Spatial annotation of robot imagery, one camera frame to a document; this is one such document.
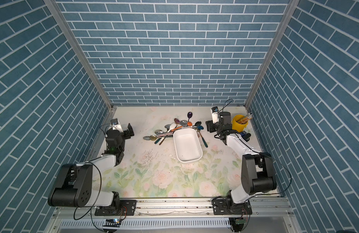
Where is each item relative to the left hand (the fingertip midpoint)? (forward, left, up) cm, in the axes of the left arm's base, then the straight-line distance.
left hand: (125, 125), depth 89 cm
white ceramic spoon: (+10, -28, -12) cm, 32 cm away
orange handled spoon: (+13, -40, -14) cm, 44 cm away
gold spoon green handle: (-3, -51, -15) cm, 53 cm away
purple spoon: (+23, -41, -15) cm, 49 cm away
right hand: (+4, -55, 0) cm, 55 cm away
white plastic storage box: (-4, -39, -16) cm, 42 cm away
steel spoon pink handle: (+4, -19, -13) cm, 24 cm away
